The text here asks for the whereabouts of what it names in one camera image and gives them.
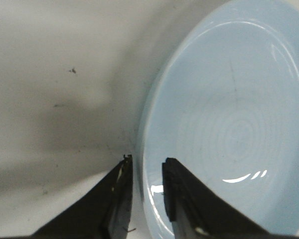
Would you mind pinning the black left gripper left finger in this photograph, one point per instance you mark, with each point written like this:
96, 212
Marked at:
103, 213

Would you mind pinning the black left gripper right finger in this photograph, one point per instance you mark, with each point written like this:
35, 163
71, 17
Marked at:
197, 213

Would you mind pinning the light blue round plate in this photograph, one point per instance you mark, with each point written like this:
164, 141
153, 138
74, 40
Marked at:
226, 105

